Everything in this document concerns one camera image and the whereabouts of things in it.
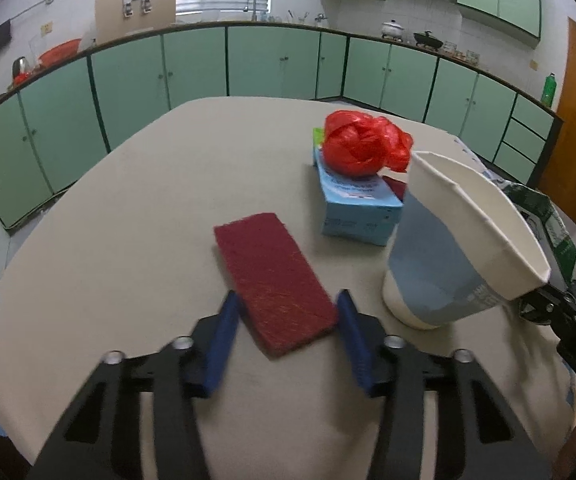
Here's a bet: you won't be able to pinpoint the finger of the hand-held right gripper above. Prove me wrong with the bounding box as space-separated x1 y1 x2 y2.
513 284 576 334

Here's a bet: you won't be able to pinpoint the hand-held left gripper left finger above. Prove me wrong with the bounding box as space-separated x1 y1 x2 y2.
28 290 241 480

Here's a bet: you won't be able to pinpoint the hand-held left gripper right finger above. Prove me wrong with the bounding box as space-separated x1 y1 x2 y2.
335 289 554 480

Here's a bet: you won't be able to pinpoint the dark red scouring pad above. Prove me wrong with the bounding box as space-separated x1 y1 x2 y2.
213 211 339 358

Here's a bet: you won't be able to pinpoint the white and blue paper cup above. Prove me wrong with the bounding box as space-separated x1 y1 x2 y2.
383 150 551 331

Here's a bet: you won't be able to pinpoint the green and white carton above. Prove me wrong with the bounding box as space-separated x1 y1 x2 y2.
500 180 576 301

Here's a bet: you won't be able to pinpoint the blue tissue box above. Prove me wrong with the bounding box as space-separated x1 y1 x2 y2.
312 147 405 247

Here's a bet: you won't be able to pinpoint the dull red packet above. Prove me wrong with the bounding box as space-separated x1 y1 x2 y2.
382 176 409 206

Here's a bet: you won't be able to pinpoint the red plastic bag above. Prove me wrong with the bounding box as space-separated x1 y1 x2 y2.
322 110 413 177

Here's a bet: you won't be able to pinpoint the green bottle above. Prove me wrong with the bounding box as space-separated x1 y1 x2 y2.
540 73 558 107

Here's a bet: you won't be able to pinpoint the green lower cabinets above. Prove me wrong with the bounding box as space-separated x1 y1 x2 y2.
0 22 564 233

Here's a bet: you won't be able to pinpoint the red basin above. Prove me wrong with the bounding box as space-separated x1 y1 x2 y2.
38 39 82 65

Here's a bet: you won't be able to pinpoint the metal towel rail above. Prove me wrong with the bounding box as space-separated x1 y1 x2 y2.
0 0 54 43

